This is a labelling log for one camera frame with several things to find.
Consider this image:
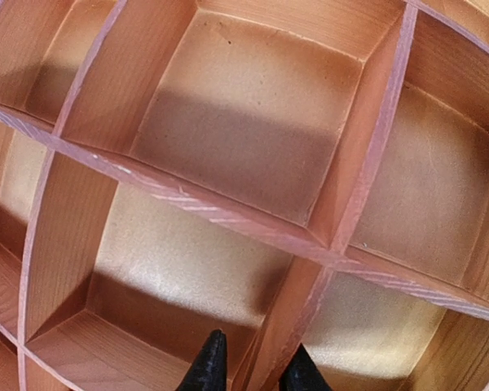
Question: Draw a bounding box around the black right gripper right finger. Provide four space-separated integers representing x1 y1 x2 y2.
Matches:
279 345 328 391

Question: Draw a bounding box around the orange compartment tray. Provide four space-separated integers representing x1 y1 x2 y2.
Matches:
0 1 489 390

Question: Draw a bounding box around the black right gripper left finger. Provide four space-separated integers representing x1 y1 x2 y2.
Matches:
181 329 227 391

